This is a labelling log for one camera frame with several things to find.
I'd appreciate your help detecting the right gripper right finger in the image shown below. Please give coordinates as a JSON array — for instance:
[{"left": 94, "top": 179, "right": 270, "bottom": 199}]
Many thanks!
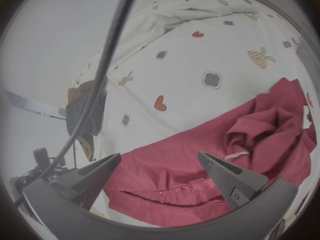
[{"left": 197, "top": 150, "right": 268, "bottom": 211}]

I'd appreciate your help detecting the red shirt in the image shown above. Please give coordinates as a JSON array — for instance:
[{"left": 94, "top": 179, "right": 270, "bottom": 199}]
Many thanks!
[{"left": 103, "top": 77, "right": 317, "bottom": 228}]

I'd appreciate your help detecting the white printed quilt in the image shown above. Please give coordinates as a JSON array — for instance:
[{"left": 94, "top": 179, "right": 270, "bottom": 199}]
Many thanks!
[{"left": 72, "top": 0, "right": 260, "bottom": 84}]

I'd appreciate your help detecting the bed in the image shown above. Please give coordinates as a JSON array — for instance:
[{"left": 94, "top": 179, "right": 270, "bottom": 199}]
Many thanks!
[{"left": 67, "top": 0, "right": 318, "bottom": 234}]

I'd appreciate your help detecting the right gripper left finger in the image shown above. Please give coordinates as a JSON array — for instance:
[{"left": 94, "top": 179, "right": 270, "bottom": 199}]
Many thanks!
[{"left": 51, "top": 153, "right": 122, "bottom": 211}]

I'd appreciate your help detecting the brown garment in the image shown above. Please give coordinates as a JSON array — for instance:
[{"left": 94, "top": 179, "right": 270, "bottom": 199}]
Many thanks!
[{"left": 66, "top": 80, "right": 108, "bottom": 162}]

